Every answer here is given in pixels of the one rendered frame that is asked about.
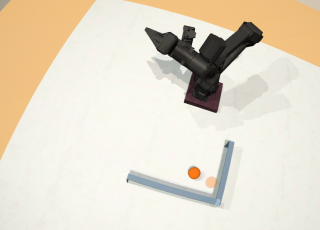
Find translucent orange ball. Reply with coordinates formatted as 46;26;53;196
205;176;218;189

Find brown ball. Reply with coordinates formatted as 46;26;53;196
188;167;201;179

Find low clear glass walls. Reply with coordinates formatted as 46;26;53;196
127;142;229;208

